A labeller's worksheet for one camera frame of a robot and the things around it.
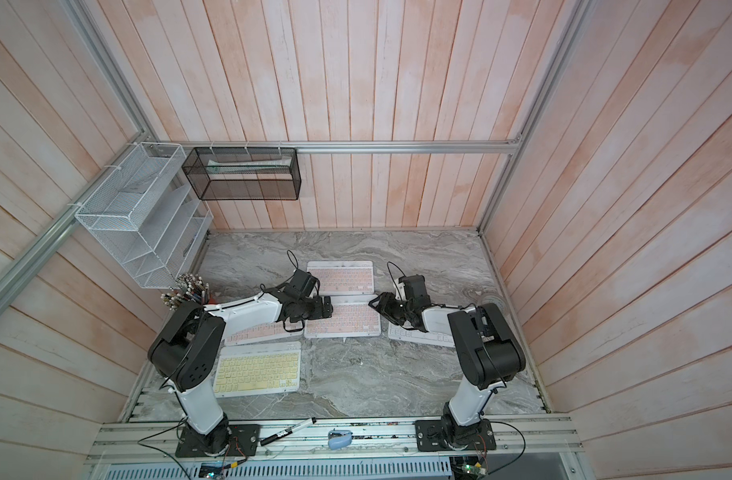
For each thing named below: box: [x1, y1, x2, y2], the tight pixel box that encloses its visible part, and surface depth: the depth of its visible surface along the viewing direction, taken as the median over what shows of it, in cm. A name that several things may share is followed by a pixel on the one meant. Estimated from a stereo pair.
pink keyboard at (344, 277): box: [307, 260, 375, 295], surface depth 106 cm
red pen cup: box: [160, 273, 217, 310], surface depth 84 cm
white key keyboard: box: [388, 315, 456, 348], surface depth 92 cm
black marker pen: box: [260, 417, 317, 446], surface depth 76 cm
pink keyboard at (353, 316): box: [304, 295, 381, 338], surface depth 95 cm
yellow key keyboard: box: [213, 341, 301, 398], surface depth 86 cm
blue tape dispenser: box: [327, 428, 353, 450], surface depth 75 cm
